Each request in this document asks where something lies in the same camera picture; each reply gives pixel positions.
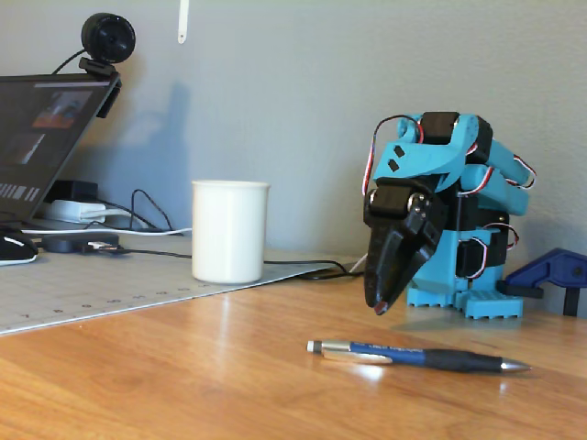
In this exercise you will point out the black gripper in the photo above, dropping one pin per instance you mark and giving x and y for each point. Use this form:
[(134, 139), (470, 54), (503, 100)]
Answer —
[(398, 238)]

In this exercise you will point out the blue black pen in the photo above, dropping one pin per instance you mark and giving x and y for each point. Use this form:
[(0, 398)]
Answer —
[(413, 356)]

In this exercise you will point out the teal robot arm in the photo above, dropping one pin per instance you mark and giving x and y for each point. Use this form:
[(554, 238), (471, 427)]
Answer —
[(481, 183)]

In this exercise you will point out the white ceramic mug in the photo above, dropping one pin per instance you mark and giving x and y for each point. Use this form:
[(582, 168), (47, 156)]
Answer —
[(229, 234)]

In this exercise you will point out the blue table clamp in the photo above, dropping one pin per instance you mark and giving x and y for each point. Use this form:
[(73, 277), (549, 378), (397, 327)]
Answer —
[(546, 270)]

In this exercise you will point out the grey cutting mat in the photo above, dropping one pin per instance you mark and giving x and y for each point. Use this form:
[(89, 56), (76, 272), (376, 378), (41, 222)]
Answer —
[(91, 284)]

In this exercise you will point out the white hanging blind wand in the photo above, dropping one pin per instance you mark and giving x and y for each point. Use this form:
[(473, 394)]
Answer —
[(183, 20)]

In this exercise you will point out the white power adapter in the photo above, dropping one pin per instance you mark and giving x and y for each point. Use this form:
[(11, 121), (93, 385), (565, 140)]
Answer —
[(73, 211)]

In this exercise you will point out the black power adapter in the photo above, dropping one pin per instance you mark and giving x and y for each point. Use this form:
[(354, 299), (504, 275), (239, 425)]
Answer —
[(75, 190)]

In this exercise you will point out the black usb hub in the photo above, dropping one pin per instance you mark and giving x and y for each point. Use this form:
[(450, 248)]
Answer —
[(69, 242)]

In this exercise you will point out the black round webcam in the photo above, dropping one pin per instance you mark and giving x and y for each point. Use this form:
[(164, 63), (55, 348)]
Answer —
[(107, 39)]

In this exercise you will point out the laptop screen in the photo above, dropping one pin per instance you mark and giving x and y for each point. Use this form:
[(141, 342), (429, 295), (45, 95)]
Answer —
[(36, 137)]

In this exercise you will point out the black white computer mouse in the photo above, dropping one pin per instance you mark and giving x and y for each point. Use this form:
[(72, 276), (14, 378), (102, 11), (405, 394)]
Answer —
[(14, 247)]

